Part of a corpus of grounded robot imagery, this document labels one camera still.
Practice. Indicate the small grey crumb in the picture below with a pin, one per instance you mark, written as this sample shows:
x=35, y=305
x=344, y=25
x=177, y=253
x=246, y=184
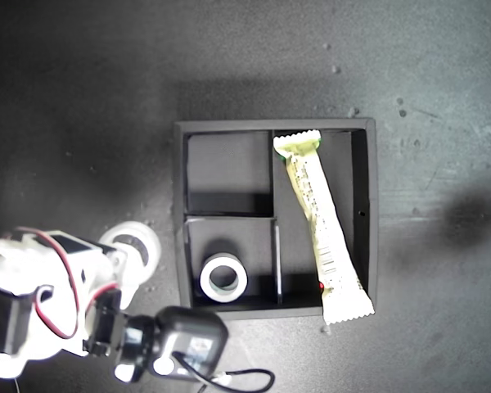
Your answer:
x=326, y=46
x=335, y=69
x=325, y=331
x=353, y=111

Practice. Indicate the black tray with wells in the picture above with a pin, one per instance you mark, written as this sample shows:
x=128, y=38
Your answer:
x=229, y=172

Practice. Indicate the snack bar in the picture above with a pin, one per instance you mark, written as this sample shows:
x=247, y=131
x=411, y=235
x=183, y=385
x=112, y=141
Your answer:
x=315, y=213

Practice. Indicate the white tape roll green core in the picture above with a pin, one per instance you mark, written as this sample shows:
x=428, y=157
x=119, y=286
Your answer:
x=223, y=259

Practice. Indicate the small black camera box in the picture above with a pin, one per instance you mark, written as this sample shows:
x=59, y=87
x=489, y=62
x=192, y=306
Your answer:
x=188, y=327

